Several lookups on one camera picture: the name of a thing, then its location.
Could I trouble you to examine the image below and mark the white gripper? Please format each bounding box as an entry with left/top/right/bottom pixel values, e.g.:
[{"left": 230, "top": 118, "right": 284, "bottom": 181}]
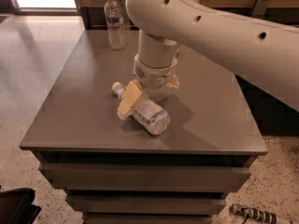
[{"left": 116, "top": 56, "right": 179, "bottom": 120}]

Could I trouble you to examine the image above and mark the blue label plastic bottle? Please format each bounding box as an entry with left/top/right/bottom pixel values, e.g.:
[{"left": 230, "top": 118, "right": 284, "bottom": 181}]
[{"left": 112, "top": 82, "right": 171, "bottom": 135}]

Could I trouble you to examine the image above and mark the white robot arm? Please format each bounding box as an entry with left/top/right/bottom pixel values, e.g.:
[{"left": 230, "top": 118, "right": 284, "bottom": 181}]
[{"left": 125, "top": 0, "right": 299, "bottom": 111}]

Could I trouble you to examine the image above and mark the clear water bottle red label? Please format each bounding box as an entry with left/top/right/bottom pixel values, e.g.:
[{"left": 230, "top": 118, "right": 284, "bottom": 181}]
[{"left": 104, "top": 0, "right": 127, "bottom": 50}]

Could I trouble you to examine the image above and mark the grey drawer cabinet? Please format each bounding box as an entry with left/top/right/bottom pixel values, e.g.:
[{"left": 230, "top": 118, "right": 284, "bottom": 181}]
[{"left": 21, "top": 30, "right": 267, "bottom": 224}]

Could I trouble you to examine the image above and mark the black bin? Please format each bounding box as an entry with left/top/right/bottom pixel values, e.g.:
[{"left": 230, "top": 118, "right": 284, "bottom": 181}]
[{"left": 0, "top": 188, "right": 41, "bottom": 224}]

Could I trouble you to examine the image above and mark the metal wall bracket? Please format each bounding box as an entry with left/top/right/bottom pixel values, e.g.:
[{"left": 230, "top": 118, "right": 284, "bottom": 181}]
[{"left": 251, "top": 0, "right": 270, "bottom": 17}]

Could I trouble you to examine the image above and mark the black white striped cable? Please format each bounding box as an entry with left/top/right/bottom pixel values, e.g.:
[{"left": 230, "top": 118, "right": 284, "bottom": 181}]
[{"left": 229, "top": 203, "right": 293, "bottom": 224}]

